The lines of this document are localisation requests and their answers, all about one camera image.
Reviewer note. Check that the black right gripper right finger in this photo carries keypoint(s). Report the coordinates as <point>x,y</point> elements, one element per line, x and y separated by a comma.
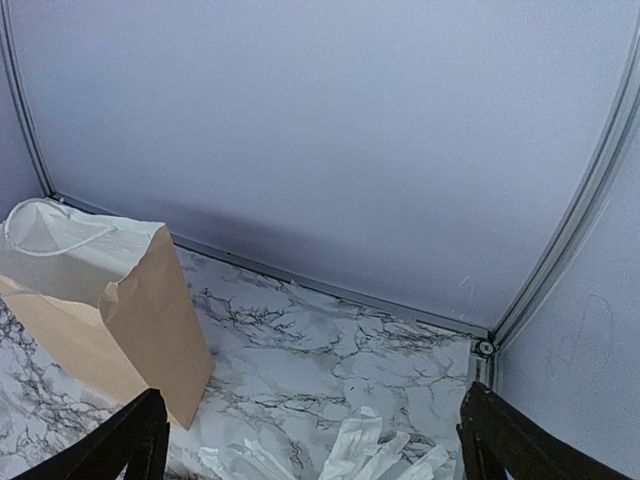
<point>499,442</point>

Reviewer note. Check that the brown paper takeout bag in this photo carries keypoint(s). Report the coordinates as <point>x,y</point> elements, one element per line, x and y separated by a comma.
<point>106,297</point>

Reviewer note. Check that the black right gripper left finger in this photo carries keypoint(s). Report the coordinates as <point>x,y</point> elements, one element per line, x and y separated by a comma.
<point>132,443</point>

